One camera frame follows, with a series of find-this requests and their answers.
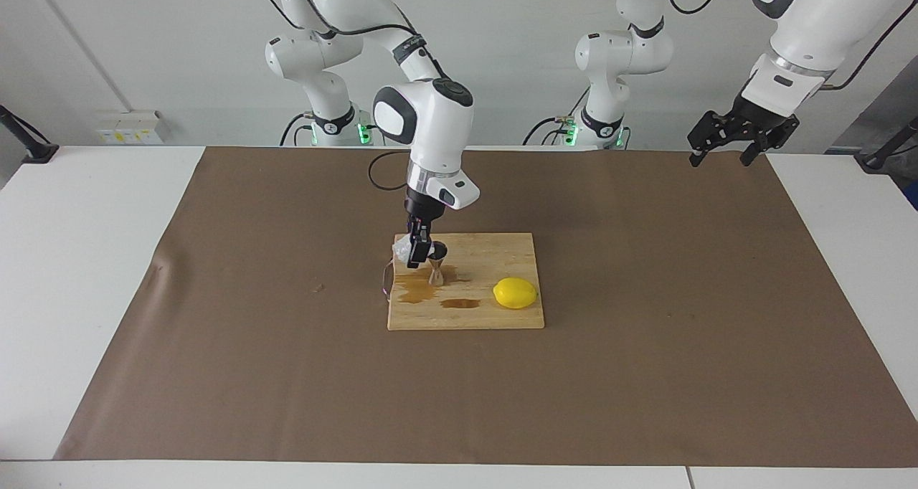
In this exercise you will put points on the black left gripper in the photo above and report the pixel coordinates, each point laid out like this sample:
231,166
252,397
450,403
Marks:
764,120

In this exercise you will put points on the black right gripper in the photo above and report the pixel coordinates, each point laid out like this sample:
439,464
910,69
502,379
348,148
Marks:
422,206

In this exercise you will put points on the steel double jigger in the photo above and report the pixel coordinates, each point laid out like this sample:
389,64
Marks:
437,270

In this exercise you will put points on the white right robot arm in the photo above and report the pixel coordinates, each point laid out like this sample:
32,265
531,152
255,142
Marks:
437,138

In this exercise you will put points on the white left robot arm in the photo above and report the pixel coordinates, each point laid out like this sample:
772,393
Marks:
825,23

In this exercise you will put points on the wooden cutting board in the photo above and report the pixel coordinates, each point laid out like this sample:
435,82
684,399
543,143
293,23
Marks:
495,259

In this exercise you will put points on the yellow lemon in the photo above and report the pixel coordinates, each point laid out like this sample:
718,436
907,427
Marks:
515,293

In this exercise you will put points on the blue plastic item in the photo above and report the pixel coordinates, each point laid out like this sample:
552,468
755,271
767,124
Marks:
913,195

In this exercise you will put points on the brown paper table mat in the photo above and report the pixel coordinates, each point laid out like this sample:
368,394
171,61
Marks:
215,388

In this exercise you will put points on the black camera stand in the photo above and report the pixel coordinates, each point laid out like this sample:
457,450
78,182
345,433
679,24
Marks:
886,152
29,145

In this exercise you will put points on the white wall socket box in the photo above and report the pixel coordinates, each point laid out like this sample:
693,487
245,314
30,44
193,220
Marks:
129,127

